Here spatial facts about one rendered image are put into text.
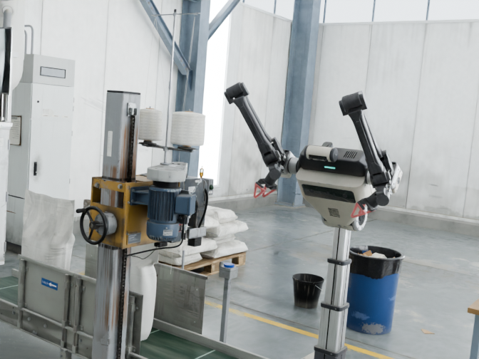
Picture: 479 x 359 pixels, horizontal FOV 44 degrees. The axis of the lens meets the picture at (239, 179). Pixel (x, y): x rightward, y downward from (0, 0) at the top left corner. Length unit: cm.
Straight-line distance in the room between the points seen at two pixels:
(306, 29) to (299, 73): 85
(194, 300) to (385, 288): 193
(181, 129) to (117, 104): 32
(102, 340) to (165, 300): 81
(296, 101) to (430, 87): 256
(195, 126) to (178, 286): 121
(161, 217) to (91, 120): 527
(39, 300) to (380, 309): 269
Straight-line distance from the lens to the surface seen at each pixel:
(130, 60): 838
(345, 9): 1177
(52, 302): 370
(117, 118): 282
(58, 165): 690
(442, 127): 1082
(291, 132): 1170
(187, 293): 363
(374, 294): 499
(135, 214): 286
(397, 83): 1112
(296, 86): 1171
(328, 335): 342
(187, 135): 280
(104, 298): 298
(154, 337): 356
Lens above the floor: 169
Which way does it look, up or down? 6 degrees down
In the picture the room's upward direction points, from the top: 5 degrees clockwise
